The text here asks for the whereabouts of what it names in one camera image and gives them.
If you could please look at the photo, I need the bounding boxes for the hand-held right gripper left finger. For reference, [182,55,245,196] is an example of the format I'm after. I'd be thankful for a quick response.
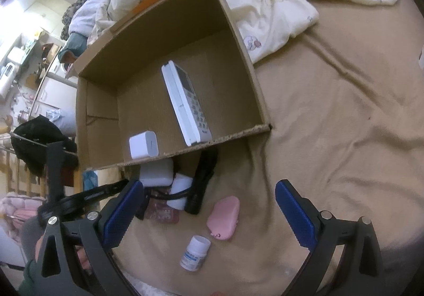
[21,179,146,296]

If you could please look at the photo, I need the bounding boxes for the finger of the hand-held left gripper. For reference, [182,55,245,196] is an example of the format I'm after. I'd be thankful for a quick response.
[38,179,133,222]
[46,141,66,204]

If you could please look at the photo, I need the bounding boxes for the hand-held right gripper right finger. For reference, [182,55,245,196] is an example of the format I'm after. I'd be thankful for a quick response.
[275,179,386,296]

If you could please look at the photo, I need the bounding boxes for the white earbuds case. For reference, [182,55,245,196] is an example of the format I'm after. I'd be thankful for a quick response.
[139,158,175,188]

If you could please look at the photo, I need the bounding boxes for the white charger cube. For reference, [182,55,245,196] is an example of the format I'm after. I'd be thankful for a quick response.
[129,131,160,160]

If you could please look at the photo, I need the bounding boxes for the white remote control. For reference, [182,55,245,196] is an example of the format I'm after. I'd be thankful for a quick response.
[161,60,213,147]

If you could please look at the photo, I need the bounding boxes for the brown cardboard box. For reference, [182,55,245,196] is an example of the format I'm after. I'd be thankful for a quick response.
[64,0,273,171]

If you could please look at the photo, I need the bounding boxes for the light blue plastic bag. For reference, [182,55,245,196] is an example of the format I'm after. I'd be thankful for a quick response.
[82,169,99,191]

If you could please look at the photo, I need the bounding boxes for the wooden chair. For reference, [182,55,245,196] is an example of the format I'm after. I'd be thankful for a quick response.
[0,130,47,198]

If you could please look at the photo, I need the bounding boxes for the black jacket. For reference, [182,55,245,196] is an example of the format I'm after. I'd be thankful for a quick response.
[11,115,78,177]

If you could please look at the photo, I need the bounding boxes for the pink quilted cushion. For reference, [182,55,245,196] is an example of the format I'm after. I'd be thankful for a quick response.
[0,195,47,228]

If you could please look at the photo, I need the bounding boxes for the white cylindrical container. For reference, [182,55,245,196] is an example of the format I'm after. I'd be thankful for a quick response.
[166,173,193,210]

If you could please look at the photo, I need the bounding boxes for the pink pouch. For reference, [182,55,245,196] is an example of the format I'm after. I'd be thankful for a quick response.
[206,196,240,241]

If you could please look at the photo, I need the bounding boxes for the white cabinet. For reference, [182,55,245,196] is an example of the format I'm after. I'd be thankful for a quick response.
[30,71,78,118]

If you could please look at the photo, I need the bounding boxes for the white pill bottle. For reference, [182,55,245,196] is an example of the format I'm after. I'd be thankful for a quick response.
[180,235,211,272]

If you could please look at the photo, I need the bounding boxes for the black flashlight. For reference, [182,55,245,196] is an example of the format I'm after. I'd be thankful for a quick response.
[147,147,218,215]

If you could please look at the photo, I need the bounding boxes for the white kitchen appliance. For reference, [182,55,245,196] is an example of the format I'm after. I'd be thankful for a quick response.
[0,63,19,99]

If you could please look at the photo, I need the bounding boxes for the white box appliance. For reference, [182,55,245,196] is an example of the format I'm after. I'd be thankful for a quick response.
[7,47,23,65]

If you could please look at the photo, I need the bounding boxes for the teal cloth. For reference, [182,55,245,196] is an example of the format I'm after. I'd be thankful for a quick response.
[58,33,88,63]

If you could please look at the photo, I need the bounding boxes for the lavender pillow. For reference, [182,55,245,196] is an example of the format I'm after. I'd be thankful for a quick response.
[68,0,115,35]

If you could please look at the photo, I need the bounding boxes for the cream printed quilt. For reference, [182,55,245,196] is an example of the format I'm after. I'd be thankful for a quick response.
[89,0,398,63]

